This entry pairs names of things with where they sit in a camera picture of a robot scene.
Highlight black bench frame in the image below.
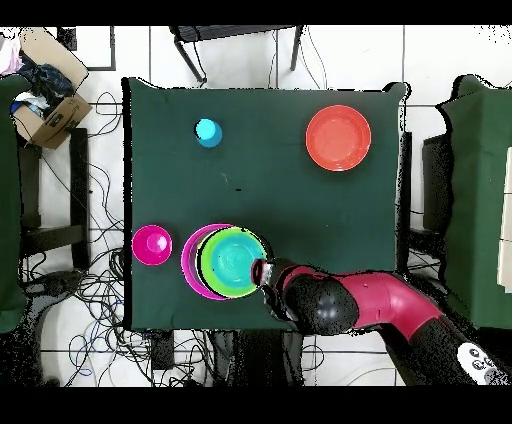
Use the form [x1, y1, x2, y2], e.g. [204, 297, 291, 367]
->
[17, 127, 91, 270]

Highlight blue bowl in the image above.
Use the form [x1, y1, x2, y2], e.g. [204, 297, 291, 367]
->
[208, 233, 262, 290]

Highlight small crimson bowl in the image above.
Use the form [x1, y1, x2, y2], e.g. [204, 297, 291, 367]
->
[131, 224, 174, 267]

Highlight tangle of black cables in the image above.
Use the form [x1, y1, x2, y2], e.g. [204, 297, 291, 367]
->
[23, 91, 217, 387]

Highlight dark green tablecloth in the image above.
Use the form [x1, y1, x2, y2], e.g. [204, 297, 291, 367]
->
[121, 76, 410, 334]

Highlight black cabinet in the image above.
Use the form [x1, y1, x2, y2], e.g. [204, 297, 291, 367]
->
[421, 133, 453, 233]

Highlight green bowl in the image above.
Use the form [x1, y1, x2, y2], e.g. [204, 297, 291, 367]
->
[197, 226, 270, 300]

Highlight green-covered side table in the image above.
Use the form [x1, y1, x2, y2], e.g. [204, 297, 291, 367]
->
[0, 73, 31, 334]
[437, 74, 512, 331]

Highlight black caster leg with knob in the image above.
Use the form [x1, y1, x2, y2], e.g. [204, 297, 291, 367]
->
[21, 269, 87, 309]

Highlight large pink bowl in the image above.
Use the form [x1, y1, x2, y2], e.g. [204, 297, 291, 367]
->
[180, 222, 237, 302]

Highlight black metal chair frame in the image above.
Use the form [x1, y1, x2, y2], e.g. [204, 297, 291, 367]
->
[168, 24, 305, 85]

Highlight cardboard box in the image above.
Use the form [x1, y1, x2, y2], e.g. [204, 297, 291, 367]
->
[11, 26, 94, 150]

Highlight orange bowl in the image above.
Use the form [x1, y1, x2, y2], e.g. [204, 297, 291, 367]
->
[305, 104, 373, 172]

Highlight light blue cup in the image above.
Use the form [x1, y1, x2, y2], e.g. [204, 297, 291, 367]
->
[194, 118, 224, 149]

